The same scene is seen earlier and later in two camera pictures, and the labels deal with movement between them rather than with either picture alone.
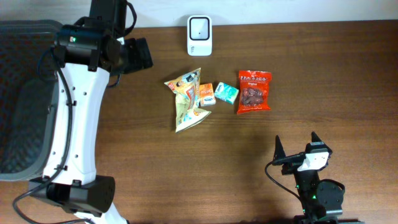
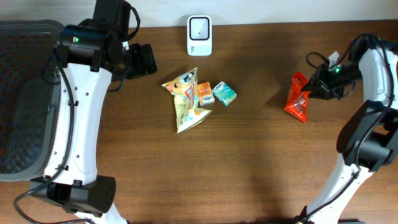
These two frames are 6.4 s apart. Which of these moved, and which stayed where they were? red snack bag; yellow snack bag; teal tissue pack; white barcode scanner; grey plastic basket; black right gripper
Moved: black right gripper; teal tissue pack; red snack bag
Stayed: yellow snack bag; white barcode scanner; grey plastic basket
